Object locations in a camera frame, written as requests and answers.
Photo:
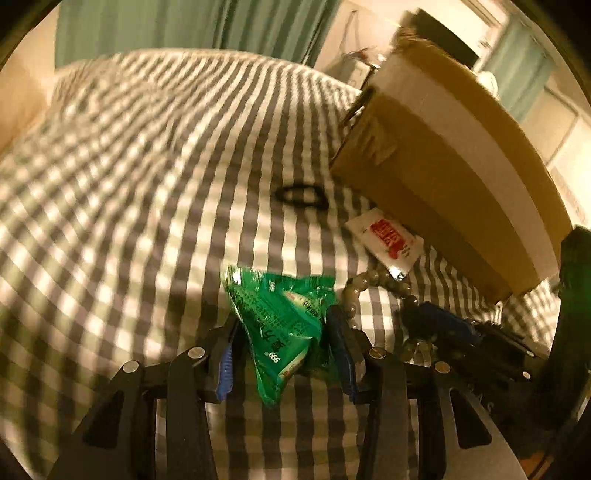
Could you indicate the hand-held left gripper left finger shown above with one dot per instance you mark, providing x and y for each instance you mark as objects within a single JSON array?
[{"x": 225, "y": 369}]

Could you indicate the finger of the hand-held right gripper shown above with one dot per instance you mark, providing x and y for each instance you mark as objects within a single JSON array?
[
  {"x": 415, "y": 323},
  {"x": 461, "y": 323}
]

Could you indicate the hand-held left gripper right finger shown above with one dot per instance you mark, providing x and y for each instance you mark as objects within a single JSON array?
[{"x": 344, "y": 364}]

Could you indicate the green snack packet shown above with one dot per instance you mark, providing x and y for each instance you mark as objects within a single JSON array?
[{"x": 272, "y": 318}]

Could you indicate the large cardboard box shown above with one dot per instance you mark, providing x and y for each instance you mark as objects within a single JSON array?
[{"x": 438, "y": 207}]

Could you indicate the white sachet with red print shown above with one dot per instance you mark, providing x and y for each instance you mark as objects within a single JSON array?
[{"x": 383, "y": 235}]

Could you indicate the grey checked blanket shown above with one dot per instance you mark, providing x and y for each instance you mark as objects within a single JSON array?
[{"x": 138, "y": 207}]

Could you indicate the white louvred wardrobe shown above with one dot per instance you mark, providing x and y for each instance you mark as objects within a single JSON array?
[{"x": 563, "y": 138}]

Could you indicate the narrow green curtain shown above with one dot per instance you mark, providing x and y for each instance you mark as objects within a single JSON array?
[{"x": 521, "y": 69}]

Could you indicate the beige pillow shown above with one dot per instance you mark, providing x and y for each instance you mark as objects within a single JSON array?
[{"x": 23, "y": 101}]

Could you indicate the wide green curtain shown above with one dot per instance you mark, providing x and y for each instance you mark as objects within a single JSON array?
[{"x": 184, "y": 23}]

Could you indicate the black wall television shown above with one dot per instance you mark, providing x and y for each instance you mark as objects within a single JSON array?
[{"x": 455, "y": 41}]

